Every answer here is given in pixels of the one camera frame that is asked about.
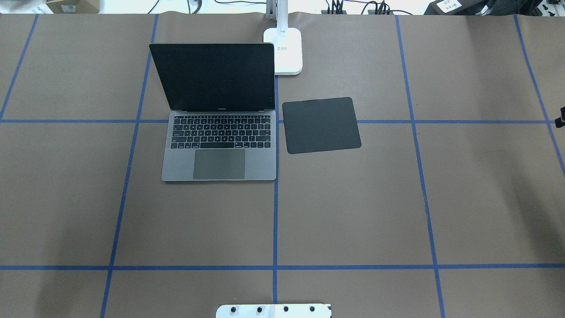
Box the black device with label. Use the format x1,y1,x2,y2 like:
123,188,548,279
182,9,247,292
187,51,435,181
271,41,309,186
423,0,496,15

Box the black power strip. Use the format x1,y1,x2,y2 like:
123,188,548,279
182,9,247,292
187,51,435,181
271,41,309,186
321,8,395,16

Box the grey laptop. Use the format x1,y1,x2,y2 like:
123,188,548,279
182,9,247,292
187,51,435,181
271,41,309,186
149,43,277,182

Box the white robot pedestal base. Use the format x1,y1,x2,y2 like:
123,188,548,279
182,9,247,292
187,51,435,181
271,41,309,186
215,303,332,318

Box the white desk lamp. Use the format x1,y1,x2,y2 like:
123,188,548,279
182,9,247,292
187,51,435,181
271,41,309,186
263,0,303,75

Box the black mouse pad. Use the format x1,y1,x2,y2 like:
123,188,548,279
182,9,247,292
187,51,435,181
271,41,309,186
282,97,362,155

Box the cardboard box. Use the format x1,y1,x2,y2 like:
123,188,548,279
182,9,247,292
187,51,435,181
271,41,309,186
46,0,100,14

